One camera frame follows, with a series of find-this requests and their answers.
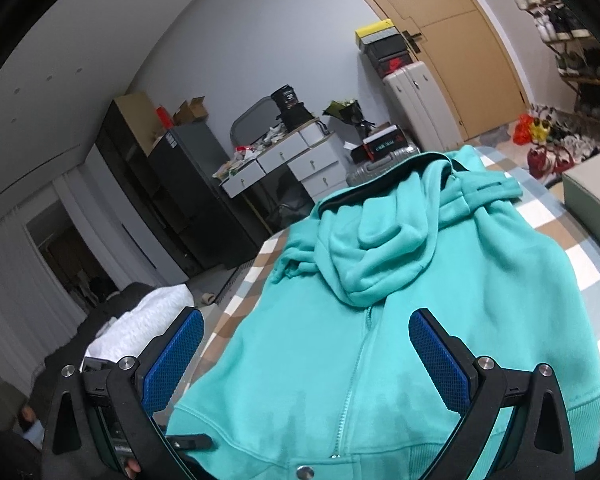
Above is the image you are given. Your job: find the dark red bag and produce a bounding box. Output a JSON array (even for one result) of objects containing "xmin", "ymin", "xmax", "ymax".
[{"xmin": 527, "ymin": 146, "xmax": 577, "ymax": 180}]

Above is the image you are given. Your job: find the pile of scattered shoes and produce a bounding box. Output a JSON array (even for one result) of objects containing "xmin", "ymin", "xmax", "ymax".
[{"xmin": 527, "ymin": 102, "xmax": 600, "ymax": 161}]

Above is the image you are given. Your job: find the black wrapped flower bouquet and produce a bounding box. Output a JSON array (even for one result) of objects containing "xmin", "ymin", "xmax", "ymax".
[{"xmin": 322, "ymin": 100, "xmax": 378, "ymax": 136}]

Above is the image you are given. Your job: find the tall dark cabinet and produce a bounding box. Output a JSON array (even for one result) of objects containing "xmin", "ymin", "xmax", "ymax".
[{"xmin": 96, "ymin": 92, "xmax": 201, "ymax": 281}]

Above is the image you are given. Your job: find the white drawer dresser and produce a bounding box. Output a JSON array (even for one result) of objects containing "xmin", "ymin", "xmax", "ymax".
[{"xmin": 221, "ymin": 127, "xmax": 351, "ymax": 201}]

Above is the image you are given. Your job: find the grey rounded mirror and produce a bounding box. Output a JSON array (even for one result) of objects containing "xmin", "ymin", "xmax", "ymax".
[{"xmin": 230, "ymin": 99, "xmax": 281, "ymax": 147}]

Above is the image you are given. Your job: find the black and red shoe box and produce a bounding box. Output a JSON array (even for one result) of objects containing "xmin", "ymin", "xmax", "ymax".
[{"xmin": 347, "ymin": 125, "xmax": 406, "ymax": 163}]

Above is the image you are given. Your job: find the black cylindrical bucket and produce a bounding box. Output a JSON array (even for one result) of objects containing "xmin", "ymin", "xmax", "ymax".
[{"xmin": 271, "ymin": 84, "xmax": 313, "ymax": 128}]

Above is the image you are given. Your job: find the grey beige box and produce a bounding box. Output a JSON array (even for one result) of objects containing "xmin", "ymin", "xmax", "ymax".
[{"xmin": 562, "ymin": 144, "xmax": 600, "ymax": 246}]

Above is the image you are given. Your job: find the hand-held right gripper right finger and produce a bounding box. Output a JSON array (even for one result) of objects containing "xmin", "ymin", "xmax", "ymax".
[{"xmin": 409, "ymin": 308, "xmax": 576, "ymax": 480}]

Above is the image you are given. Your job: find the white hard suitcase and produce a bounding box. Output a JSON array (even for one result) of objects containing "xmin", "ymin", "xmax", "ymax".
[{"xmin": 382, "ymin": 60, "xmax": 453, "ymax": 153}]

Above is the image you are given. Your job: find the checkered bed sheet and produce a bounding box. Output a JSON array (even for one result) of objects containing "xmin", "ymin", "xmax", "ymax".
[{"xmin": 195, "ymin": 145, "xmax": 600, "ymax": 411}]

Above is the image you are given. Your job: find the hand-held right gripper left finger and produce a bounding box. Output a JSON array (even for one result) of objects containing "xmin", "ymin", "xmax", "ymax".
[{"xmin": 39, "ymin": 307, "xmax": 204, "ymax": 480}]

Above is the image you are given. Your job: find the tan wooden door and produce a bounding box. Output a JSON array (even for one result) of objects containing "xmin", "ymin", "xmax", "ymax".
[{"xmin": 330, "ymin": 0, "xmax": 531, "ymax": 143}]

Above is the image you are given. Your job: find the black refrigerator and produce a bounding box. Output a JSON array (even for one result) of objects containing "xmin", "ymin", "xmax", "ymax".
[{"xmin": 147, "ymin": 125, "xmax": 261, "ymax": 276}]

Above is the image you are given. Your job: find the silver ribbed suitcase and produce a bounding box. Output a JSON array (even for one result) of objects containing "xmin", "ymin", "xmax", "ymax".
[{"xmin": 346, "ymin": 149, "xmax": 423, "ymax": 188}]

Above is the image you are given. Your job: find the white folded cloth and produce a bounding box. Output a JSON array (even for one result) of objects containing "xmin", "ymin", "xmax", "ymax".
[{"xmin": 87, "ymin": 284, "xmax": 196, "ymax": 361}]

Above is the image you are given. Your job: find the red plastic bag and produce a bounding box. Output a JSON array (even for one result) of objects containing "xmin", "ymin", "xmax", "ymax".
[{"xmin": 512, "ymin": 114, "xmax": 536, "ymax": 146}]

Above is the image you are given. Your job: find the dark glass window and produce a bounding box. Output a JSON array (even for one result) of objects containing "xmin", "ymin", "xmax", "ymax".
[{"xmin": 27, "ymin": 200, "xmax": 116, "ymax": 306}]

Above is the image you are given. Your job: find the black shoe box red logo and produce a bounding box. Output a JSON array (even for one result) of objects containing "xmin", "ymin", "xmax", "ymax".
[{"xmin": 377, "ymin": 54, "xmax": 416, "ymax": 78}]

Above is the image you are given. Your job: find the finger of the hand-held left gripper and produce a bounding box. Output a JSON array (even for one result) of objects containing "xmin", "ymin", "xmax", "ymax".
[
  {"xmin": 166, "ymin": 436, "xmax": 215, "ymax": 451},
  {"xmin": 182, "ymin": 457, "xmax": 331, "ymax": 480}
]

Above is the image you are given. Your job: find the pile of dresser clutter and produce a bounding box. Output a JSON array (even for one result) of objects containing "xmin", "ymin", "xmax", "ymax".
[{"xmin": 212, "ymin": 127, "xmax": 301, "ymax": 181}]

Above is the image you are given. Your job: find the shoe rack with shoes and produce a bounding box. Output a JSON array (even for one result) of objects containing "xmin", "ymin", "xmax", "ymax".
[{"xmin": 514, "ymin": 0, "xmax": 600, "ymax": 126}]

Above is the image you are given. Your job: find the teal hooded zip jacket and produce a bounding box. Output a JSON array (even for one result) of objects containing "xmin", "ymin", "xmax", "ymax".
[{"xmin": 167, "ymin": 145, "xmax": 600, "ymax": 480}]

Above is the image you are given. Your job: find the black bag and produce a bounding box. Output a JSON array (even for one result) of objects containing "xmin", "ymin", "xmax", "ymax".
[{"xmin": 262, "ymin": 170, "xmax": 316, "ymax": 233}]

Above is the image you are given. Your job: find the black cloth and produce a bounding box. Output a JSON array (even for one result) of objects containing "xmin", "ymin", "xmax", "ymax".
[{"xmin": 30, "ymin": 282, "xmax": 153, "ymax": 401}]

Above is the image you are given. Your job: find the white curtain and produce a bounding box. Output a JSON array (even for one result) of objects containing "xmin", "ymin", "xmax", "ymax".
[{"xmin": 0, "ymin": 170, "xmax": 111, "ymax": 396}]

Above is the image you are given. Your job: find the open cardboard box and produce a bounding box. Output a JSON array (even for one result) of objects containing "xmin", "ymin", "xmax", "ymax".
[{"xmin": 172, "ymin": 96, "xmax": 207, "ymax": 126}]

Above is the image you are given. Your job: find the white wardrobe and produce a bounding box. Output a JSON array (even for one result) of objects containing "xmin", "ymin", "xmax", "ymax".
[{"xmin": 82, "ymin": 147, "xmax": 191, "ymax": 286}]

